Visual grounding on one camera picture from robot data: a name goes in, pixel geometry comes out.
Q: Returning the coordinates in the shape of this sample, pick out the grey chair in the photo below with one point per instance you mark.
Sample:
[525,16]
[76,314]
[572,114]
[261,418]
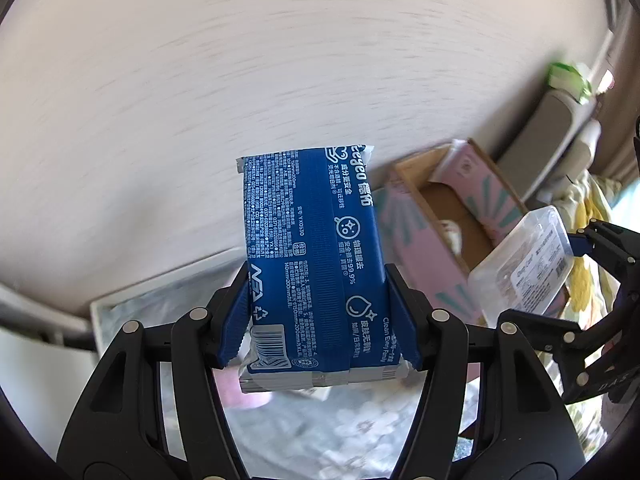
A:
[545,135]

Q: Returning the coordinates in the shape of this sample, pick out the pink printed cardboard box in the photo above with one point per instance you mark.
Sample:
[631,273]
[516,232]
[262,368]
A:
[415,220]

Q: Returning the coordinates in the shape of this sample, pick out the clear plastic container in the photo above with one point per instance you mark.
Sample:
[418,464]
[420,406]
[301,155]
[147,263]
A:
[520,265]

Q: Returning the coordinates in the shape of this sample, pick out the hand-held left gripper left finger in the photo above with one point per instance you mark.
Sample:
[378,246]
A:
[234,322]

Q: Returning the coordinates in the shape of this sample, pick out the green packet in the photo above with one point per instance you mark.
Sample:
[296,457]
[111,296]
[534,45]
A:
[567,77]

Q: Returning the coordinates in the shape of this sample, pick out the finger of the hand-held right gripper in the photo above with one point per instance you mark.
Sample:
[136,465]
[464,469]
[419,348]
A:
[612,245]
[540,332]

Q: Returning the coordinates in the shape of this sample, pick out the blue wet wipes packet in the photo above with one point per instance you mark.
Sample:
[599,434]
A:
[310,240]

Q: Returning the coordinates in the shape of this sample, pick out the glass desktop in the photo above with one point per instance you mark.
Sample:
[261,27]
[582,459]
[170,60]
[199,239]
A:
[155,300]

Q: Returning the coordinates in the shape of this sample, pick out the white fluffy item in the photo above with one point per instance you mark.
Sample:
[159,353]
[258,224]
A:
[451,235]

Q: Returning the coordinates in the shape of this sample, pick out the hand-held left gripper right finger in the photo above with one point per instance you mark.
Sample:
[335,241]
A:
[402,322]

